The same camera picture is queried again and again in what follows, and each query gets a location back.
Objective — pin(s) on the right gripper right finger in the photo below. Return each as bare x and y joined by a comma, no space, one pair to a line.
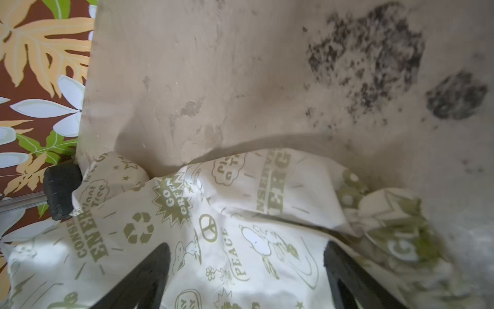
351,286

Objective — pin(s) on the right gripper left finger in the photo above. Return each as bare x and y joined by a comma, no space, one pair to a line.
144,286

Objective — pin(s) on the white green printed jacket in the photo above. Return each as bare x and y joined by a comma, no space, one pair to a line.
245,231

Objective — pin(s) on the black zippered case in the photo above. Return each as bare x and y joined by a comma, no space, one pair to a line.
59,183

